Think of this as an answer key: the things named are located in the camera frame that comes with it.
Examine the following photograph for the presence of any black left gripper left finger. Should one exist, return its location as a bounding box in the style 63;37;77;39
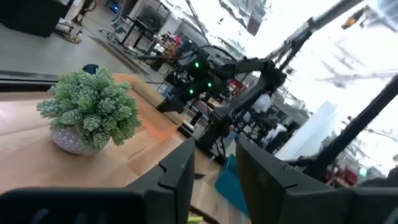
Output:
124;138;196;224

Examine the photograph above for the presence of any green artificial plant in pot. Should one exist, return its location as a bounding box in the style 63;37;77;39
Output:
36;67;142;156

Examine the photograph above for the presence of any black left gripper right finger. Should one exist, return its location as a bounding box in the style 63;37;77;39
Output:
235;136;355;224

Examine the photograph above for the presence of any black aluminium table frame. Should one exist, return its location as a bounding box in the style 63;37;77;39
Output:
0;0;398;187

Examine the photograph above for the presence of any blue plastic bin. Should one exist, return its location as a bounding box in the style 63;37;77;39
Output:
214;154;250;218

